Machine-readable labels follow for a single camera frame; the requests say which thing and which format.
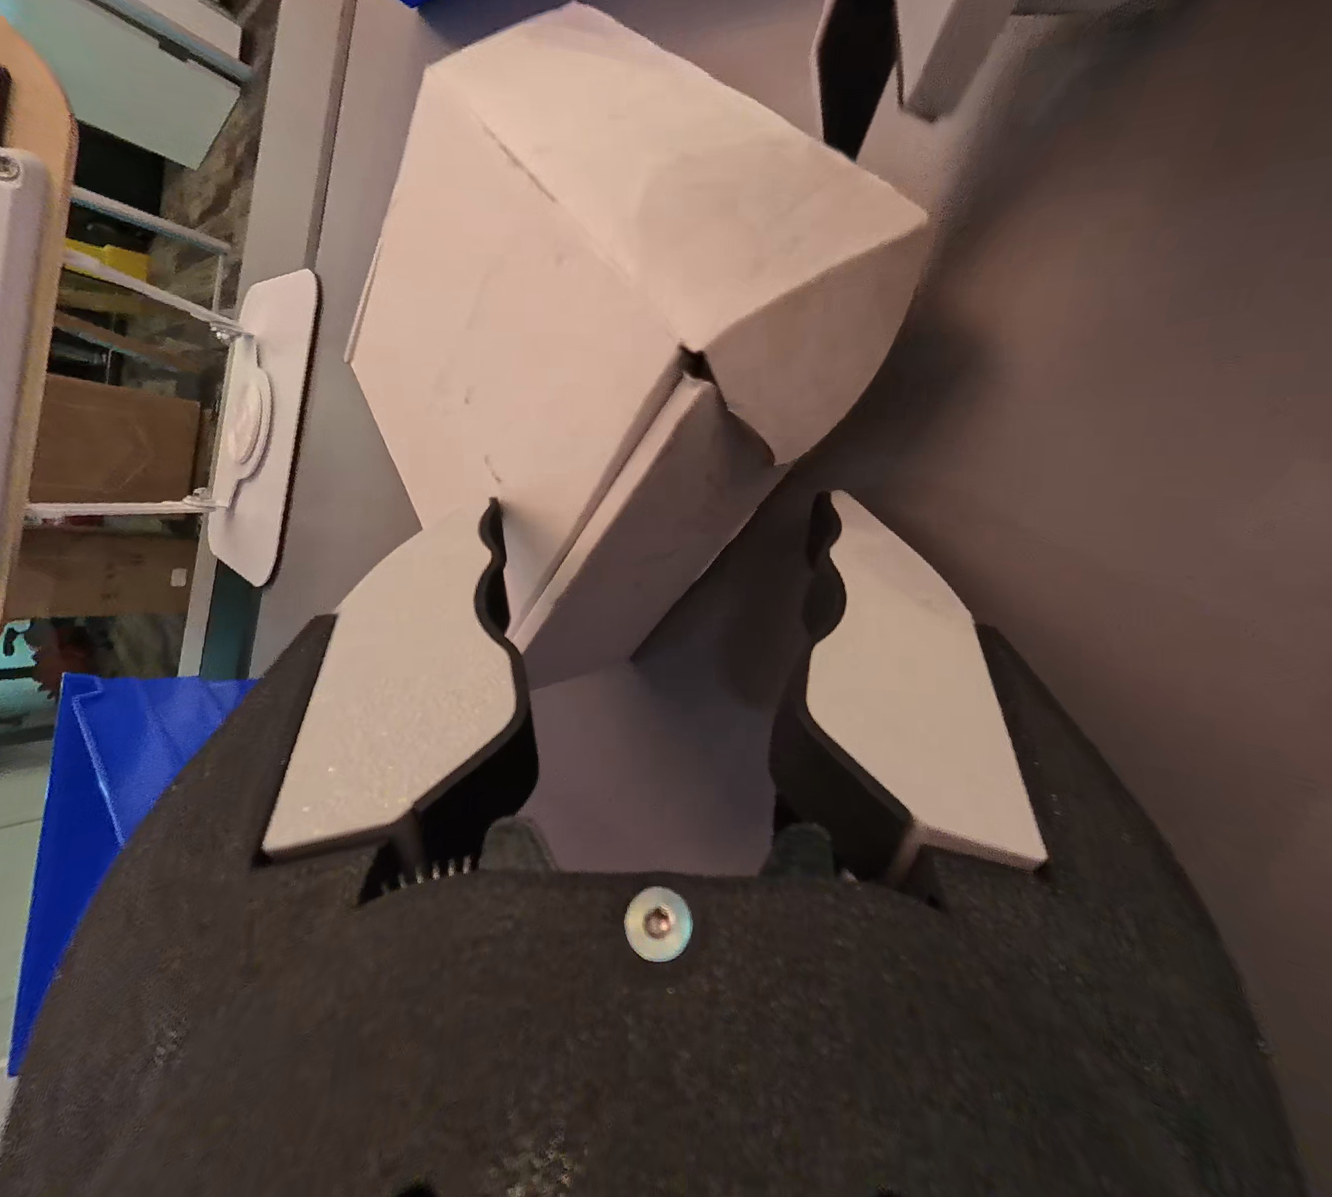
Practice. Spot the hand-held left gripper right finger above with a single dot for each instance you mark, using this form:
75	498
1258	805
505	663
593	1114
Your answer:
917	698

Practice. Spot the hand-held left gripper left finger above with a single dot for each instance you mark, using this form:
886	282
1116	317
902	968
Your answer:
396	698

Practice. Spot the white cardboard mailer box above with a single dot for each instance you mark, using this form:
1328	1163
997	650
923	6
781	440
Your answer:
501	333

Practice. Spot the large brown cardboard box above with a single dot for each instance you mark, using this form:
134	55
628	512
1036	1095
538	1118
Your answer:
104	438

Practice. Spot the wooden document stand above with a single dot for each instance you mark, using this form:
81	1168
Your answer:
266	428

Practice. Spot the yellow plastic bin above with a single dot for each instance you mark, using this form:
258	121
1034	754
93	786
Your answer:
116	259

